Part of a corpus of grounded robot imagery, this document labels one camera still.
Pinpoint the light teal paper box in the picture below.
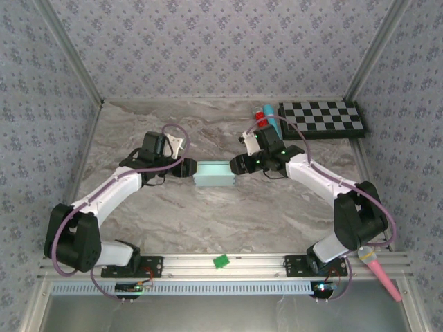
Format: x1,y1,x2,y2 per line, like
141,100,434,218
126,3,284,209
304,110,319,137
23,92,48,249
193,160,237,187

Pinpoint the light blue cylinder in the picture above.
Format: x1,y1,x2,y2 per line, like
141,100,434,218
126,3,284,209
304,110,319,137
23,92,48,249
262,104,283,139

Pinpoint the black white checkerboard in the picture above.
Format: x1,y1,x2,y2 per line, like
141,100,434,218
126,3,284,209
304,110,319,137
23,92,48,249
278,100,367,140

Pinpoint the small circuit board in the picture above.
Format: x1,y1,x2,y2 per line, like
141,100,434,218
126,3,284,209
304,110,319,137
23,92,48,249
311,280,338,298
115,282,145,293

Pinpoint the pink toy microphone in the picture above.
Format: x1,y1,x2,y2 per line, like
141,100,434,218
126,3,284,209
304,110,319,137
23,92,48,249
357,246,404,302

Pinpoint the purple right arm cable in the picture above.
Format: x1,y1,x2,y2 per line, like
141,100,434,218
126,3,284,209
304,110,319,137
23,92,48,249
244,116,398,304

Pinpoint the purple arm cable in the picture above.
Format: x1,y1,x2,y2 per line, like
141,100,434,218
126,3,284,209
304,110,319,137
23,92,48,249
244,116,398,304
51,123,190,304

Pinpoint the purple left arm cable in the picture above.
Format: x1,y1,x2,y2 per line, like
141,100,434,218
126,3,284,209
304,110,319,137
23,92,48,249
51,123,190,304

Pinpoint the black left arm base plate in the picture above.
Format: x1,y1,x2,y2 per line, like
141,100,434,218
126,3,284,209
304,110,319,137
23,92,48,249
100,255,164,279

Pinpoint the aluminium mounting rail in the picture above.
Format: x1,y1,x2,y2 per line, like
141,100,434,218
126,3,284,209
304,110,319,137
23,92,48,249
37,252,415,280

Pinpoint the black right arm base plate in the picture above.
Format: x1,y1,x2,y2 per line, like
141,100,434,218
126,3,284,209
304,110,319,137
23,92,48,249
284,255,348,277

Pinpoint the light blue slotted cable duct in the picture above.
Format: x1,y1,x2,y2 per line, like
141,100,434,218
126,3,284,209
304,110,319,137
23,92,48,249
51,280,314,295

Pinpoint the aluminium frame post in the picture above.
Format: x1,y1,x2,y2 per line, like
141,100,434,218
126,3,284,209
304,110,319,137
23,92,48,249
34,0,105,105
345,0,413,102

